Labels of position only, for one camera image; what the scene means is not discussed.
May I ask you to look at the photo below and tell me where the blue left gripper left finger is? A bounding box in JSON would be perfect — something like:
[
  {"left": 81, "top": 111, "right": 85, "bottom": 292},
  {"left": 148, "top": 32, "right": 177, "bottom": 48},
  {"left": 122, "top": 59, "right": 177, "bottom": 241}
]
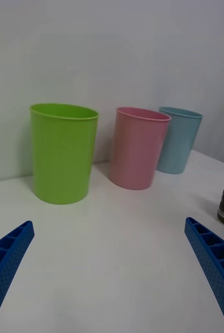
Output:
[{"left": 0, "top": 220, "right": 35, "bottom": 333}]

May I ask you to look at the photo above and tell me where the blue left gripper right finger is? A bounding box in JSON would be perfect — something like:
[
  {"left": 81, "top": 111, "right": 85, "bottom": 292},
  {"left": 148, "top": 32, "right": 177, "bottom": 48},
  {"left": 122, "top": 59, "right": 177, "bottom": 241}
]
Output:
[{"left": 184, "top": 216, "right": 224, "bottom": 333}]

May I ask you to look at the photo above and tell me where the green plastic bin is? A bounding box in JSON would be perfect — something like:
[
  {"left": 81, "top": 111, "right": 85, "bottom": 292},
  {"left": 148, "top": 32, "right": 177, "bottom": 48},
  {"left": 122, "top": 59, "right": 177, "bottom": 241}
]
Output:
[{"left": 29, "top": 103, "right": 99, "bottom": 205}]

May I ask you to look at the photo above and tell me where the pale blue plastic bin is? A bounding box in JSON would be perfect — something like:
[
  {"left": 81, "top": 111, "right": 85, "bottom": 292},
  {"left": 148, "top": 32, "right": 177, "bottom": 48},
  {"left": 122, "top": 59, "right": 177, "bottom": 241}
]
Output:
[{"left": 155, "top": 106, "right": 204, "bottom": 175}]

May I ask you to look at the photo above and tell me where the pink plastic bin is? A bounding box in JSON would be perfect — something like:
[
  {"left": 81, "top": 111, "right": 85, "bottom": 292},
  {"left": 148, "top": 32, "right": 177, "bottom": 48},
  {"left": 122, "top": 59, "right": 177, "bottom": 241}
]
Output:
[{"left": 109, "top": 106, "right": 172, "bottom": 190}]

